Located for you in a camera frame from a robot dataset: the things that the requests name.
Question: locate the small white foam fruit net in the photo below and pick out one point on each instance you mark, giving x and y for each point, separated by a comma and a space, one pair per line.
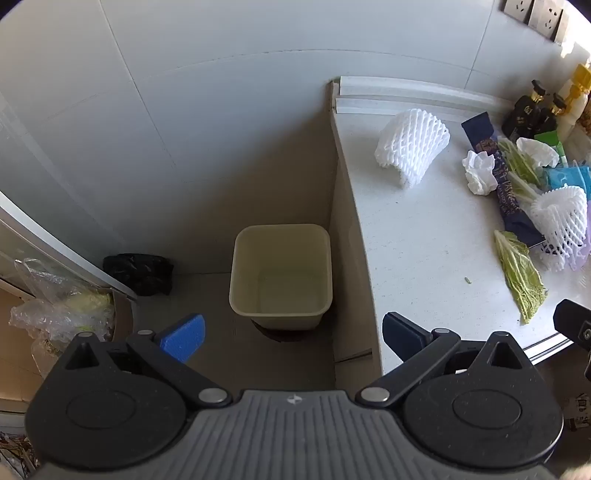
561, 217

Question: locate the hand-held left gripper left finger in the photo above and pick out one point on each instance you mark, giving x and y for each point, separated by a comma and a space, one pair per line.
184, 334

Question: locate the black plastic bag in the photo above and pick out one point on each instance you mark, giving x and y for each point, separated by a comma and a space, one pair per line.
138, 274

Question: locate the large white foam fruit net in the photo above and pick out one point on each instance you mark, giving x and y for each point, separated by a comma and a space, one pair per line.
411, 143

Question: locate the white paper tissue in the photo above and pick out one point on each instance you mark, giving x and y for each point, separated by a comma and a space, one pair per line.
480, 173
538, 150

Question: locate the white backsplash trim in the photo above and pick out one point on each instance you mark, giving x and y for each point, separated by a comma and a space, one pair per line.
415, 92

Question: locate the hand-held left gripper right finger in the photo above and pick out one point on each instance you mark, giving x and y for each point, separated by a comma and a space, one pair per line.
401, 337

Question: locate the clear plastic bag with vegetables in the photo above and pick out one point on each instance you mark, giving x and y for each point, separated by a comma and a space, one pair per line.
51, 314

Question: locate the cream plastic trash bin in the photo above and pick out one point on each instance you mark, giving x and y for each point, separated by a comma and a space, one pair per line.
281, 277

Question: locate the brown cardboard box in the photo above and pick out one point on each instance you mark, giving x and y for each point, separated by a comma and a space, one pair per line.
16, 364

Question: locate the white yellow-capped bottle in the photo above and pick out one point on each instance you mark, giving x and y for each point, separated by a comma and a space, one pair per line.
577, 99

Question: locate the curled leafy cabbage leaf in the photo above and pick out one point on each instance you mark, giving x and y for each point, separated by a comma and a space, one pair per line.
517, 161

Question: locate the light blue packet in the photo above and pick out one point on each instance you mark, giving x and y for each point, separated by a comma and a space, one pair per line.
570, 177

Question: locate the green snack packet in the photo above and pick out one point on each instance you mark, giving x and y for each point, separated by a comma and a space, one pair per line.
551, 137

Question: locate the dark blue snack wrapper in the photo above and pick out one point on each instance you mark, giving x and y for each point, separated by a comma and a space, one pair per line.
508, 203

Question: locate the purple plastic bag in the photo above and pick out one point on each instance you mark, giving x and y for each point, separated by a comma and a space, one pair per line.
582, 259

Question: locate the green cabbage leaf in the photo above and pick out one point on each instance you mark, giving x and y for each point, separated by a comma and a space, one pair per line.
519, 272

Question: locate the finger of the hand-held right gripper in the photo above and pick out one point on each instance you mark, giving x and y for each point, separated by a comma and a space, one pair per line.
572, 321

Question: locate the dark gold-capped bottle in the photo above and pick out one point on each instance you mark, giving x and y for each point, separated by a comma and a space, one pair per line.
551, 117
524, 113

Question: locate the metal door frame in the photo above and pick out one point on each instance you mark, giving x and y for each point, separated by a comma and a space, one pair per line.
69, 251

